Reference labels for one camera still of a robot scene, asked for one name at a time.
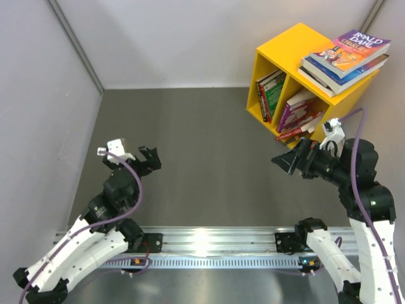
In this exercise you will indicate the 169-Storey Treehouse book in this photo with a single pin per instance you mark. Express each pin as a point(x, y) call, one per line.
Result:
point(261, 103)

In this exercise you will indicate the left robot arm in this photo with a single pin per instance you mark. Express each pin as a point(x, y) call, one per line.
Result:
point(103, 230)

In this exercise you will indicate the blue orange paperback book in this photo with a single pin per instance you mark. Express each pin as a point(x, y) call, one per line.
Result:
point(337, 84)

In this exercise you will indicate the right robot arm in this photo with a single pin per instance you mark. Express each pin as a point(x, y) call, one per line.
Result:
point(371, 212)

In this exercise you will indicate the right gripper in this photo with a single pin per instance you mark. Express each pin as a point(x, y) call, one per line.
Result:
point(302, 156)

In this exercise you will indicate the perforated cable duct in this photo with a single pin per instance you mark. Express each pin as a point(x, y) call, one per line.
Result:
point(233, 262)

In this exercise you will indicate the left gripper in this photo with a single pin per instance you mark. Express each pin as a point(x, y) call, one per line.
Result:
point(152, 163)

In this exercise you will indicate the green paperback book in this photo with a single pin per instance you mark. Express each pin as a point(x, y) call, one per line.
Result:
point(270, 88)

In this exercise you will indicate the light teal paperback book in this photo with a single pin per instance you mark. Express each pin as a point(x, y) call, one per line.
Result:
point(308, 65)

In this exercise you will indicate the purple paperback book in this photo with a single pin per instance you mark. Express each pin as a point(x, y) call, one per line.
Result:
point(295, 109)

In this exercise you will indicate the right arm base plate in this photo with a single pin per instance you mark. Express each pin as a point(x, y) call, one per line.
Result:
point(289, 243)

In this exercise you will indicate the yellow wooden shelf box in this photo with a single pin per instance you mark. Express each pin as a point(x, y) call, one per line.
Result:
point(284, 52)

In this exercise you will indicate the aluminium mounting rail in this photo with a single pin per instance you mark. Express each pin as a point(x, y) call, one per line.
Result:
point(244, 241)

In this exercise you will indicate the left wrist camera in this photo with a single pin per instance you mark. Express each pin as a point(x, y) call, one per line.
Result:
point(118, 147)

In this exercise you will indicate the dark blue 1984 book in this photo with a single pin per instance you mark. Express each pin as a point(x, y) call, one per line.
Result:
point(316, 82)

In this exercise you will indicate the Roald Dahl Charlie book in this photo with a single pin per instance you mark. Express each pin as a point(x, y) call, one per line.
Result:
point(349, 52)

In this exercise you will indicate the red 13-Storey Treehouse book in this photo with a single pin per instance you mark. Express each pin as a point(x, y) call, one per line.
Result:
point(307, 125)

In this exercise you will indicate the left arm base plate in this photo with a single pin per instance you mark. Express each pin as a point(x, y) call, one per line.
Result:
point(151, 243)

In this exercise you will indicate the brown Edward Tulane book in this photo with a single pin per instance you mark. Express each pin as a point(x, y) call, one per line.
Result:
point(293, 140)

